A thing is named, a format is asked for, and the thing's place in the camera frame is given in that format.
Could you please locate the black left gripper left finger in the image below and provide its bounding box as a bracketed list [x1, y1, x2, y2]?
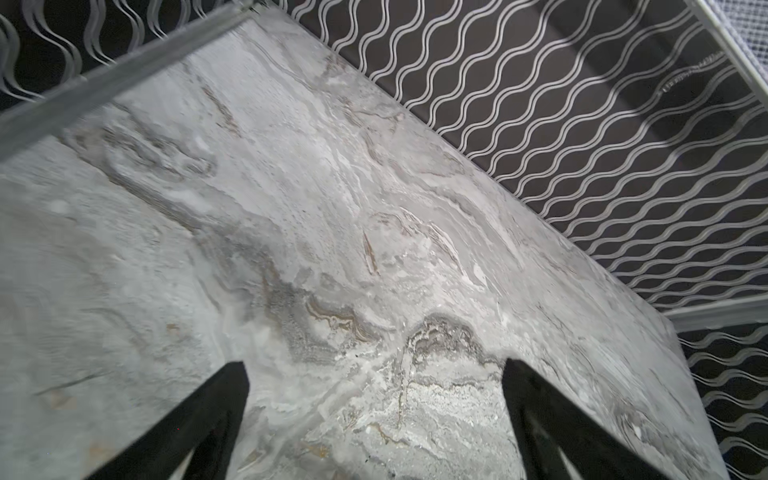
[89, 361, 249, 479]

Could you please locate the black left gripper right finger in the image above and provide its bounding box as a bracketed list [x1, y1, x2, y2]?
[502, 358, 667, 479]

